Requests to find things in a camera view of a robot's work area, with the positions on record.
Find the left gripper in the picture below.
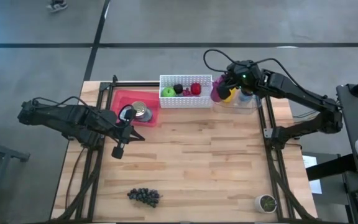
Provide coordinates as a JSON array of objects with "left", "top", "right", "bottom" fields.
[{"left": 101, "top": 105, "right": 145, "bottom": 159}]

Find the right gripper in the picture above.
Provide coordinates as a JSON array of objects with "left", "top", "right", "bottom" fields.
[{"left": 218, "top": 60, "right": 262, "bottom": 100}]

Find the yellow plastic bottle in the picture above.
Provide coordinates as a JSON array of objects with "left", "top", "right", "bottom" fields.
[{"left": 224, "top": 88, "right": 237, "bottom": 104}]

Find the silver-top tin can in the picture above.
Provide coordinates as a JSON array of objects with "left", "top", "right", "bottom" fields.
[{"left": 137, "top": 107, "right": 154, "bottom": 123}]

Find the gold-top blue-label tin can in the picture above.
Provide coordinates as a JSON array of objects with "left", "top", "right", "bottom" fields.
[{"left": 131, "top": 101, "right": 149, "bottom": 118}]

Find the red toy strawberry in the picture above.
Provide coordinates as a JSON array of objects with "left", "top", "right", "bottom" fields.
[{"left": 190, "top": 82, "right": 203, "bottom": 96}]

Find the green toy apple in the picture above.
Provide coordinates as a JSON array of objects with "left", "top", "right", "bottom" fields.
[{"left": 162, "top": 86, "right": 177, "bottom": 98}]

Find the blue plastic bottle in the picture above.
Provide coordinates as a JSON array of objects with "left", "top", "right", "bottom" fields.
[{"left": 239, "top": 90, "right": 255, "bottom": 103}]

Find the clear plastic bin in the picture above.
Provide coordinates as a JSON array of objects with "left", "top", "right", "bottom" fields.
[{"left": 212, "top": 81, "right": 264, "bottom": 114}]

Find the pink plastic bin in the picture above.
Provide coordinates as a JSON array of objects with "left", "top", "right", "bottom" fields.
[{"left": 109, "top": 89, "right": 161, "bottom": 128}]

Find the white perforated basket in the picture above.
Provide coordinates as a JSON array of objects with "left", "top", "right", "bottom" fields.
[{"left": 158, "top": 74, "right": 214, "bottom": 110}]

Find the black plastic grape bunch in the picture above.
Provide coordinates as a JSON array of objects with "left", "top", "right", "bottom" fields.
[{"left": 126, "top": 187, "right": 162, "bottom": 208}]

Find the white paper sheet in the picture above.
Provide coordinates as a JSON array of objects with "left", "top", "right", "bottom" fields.
[{"left": 301, "top": 154, "right": 323, "bottom": 195}]

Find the small white potted plant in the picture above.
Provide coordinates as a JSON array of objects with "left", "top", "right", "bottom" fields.
[{"left": 254, "top": 194, "right": 278, "bottom": 214}]

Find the person's shoe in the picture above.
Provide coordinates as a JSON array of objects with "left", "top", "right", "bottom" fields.
[{"left": 46, "top": 0, "right": 68, "bottom": 13}]

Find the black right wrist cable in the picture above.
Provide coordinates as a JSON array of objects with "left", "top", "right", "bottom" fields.
[{"left": 203, "top": 49, "right": 298, "bottom": 88}]

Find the yellow and black cable bundle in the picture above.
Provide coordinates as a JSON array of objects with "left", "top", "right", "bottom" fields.
[{"left": 292, "top": 109, "right": 320, "bottom": 119}]

